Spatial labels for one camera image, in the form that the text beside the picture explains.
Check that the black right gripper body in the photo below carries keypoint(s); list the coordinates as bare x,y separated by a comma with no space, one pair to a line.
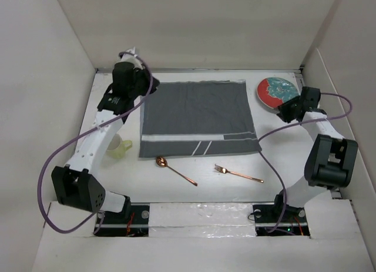
288,108

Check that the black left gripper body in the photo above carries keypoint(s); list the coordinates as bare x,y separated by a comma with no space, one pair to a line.
143,84

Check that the teal and red plate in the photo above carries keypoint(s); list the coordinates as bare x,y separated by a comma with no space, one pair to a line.
275,91

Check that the pale yellow mug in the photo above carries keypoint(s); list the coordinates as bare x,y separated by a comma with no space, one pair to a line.
118,147

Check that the grey cloth placemat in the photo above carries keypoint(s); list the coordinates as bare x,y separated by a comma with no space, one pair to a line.
208,118

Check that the copper spoon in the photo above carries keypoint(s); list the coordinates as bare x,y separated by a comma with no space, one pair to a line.
162,162

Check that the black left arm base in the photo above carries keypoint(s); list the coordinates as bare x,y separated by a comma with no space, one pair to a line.
135,224

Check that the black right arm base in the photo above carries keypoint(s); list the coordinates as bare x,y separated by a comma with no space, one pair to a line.
267,221

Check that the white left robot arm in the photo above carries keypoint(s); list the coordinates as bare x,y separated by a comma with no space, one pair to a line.
76,184

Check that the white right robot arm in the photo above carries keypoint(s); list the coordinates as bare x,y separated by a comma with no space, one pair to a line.
331,160

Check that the copper fork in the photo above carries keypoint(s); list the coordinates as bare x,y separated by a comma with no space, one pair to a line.
224,170

